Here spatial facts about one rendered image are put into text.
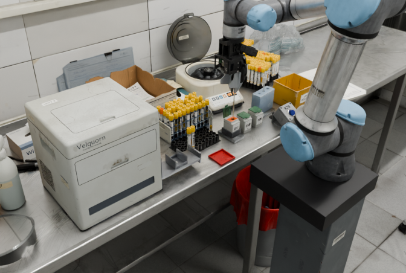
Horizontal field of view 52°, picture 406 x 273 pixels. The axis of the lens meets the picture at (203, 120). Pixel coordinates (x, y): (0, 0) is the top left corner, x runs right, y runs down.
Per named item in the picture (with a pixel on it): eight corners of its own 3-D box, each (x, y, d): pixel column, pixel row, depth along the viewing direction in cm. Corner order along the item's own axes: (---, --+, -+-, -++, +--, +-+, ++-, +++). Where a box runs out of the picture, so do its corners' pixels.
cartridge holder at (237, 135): (234, 144, 156) (235, 135, 154) (217, 133, 161) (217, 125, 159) (244, 138, 159) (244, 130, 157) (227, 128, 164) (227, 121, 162)
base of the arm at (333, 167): (361, 165, 135) (370, 141, 130) (340, 189, 126) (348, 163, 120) (319, 145, 143) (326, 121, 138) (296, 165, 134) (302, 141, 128)
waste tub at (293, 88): (293, 113, 175) (296, 92, 170) (270, 101, 184) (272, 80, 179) (314, 104, 182) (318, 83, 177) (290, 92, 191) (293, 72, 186)
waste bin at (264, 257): (261, 289, 204) (270, 223, 180) (211, 244, 227) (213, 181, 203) (309, 249, 225) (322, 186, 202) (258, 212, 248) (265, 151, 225)
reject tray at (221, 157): (221, 166, 144) (221, 164, 144) (208, 157, 148) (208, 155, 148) (235, 158, 148) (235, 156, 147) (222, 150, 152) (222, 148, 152)
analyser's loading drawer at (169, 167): (151, 188, 131) (150, 175, 128) (139, 177, 135) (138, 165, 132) (200, 162, 142) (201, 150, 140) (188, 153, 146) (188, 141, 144)
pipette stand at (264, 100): (261, 119, 170) (263, 98, 165) (247, 113, 174) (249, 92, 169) (275, 110, 177) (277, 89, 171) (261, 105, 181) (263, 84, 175)
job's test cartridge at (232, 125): (231, 137, 157) (232, 123, 153) (222, 132, 159) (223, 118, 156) (238, 133, 159) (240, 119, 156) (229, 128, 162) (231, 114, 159)
